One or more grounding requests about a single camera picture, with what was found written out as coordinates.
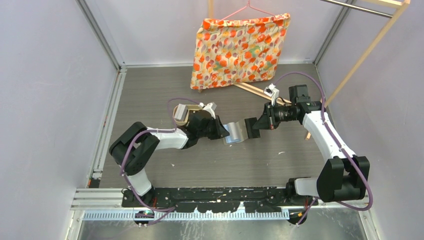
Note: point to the pink wire hanger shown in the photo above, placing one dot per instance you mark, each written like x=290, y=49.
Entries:
x=247, y=7

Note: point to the floral fabric bag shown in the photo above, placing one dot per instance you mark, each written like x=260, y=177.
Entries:
x=229, y=52

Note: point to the black VIP card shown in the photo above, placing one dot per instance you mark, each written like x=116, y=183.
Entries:
x=252, y=133

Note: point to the beige oval tray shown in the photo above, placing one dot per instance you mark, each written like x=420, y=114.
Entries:
x=192, y=108

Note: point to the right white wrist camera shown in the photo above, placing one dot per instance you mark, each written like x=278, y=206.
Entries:
x=272, y=92

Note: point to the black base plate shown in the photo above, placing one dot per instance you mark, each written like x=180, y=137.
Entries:
x=260, y=199

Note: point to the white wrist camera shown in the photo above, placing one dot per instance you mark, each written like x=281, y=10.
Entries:
x=272, y=92
x=209, y=107

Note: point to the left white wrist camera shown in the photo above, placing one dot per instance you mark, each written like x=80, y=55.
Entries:
x=209, y=107

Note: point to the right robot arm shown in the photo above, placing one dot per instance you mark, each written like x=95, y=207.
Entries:
x=344, y=173

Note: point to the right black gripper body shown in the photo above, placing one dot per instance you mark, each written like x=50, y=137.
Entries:
x=281, y=114

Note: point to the wooden rack frame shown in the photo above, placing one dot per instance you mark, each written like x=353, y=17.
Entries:
x=371, y=72

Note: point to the aluminium front rail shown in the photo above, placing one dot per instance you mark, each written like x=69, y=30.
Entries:
x=103, y=204

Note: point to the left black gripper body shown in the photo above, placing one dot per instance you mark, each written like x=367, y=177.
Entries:
x=211, y=131

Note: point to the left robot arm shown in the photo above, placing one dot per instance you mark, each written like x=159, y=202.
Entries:
x=133, y=149

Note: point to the stack of cards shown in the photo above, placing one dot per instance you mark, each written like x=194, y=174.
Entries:
x=180, y=112

